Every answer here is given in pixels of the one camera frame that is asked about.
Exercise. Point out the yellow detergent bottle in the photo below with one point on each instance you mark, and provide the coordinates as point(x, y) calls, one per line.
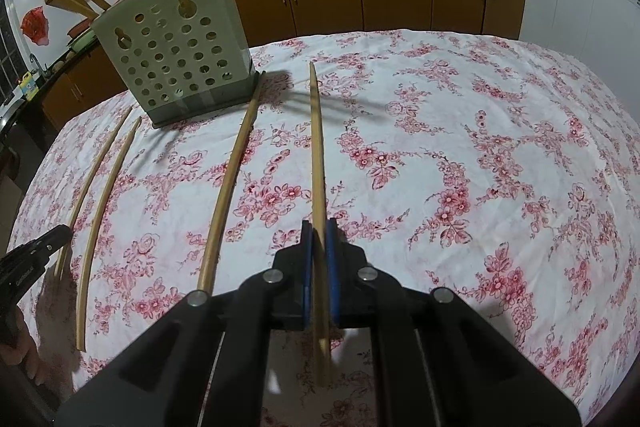
point(29, 86)

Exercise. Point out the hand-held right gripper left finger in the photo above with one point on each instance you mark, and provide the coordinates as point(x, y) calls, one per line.
point(306, 267)

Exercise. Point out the red basin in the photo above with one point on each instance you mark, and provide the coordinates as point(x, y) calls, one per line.
point(80, 29)

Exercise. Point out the person's left hand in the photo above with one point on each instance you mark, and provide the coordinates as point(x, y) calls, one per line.
point(35, 352)

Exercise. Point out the red hanging plastic bag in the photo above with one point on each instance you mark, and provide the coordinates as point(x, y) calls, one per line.
point(35, 26)

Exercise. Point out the green basin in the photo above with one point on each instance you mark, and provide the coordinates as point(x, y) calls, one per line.
point(82, 42)

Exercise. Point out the green perforated chopstick holder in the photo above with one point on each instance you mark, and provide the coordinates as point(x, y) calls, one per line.
point(175, 57)

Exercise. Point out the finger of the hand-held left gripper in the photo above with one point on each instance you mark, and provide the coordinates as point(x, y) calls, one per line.
point(47, 243)

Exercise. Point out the sink faucet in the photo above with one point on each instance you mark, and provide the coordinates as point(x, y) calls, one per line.
point(34, 63)

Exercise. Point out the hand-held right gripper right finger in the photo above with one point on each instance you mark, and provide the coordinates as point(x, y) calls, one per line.
point(332, 267)

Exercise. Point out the barred sliding window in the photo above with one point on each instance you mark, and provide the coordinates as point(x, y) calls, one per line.
point(7, 57)

